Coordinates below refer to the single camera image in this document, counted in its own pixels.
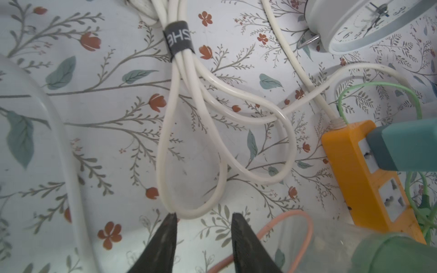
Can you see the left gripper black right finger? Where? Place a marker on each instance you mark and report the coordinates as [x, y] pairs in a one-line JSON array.
[[249, 255]]

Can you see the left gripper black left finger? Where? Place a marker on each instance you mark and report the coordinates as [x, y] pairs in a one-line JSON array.
[[158, 256]]

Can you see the light green meat grinder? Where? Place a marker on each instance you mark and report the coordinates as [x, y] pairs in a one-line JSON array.
[[338, 247]]

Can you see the orange power strip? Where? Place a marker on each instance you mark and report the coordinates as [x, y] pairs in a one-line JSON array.
[[375, 197]]

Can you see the teal plug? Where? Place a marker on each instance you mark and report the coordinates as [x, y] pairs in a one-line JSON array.
[[405, 146]]

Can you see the white twin-bell alarm clock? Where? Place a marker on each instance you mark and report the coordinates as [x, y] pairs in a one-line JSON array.
[[347, 26]]

